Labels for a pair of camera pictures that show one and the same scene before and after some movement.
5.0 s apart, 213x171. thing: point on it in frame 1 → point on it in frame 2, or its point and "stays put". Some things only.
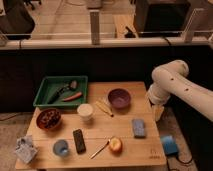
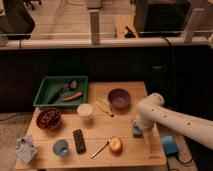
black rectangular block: [79, 141] stays put
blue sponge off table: [170, 145] stays put
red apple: [116, 145] stays put
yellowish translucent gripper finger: [158, 110] → [149, 137]
